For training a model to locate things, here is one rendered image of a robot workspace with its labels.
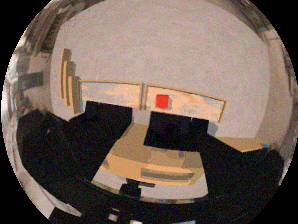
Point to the red cube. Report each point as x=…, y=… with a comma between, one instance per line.
x=162, y=101

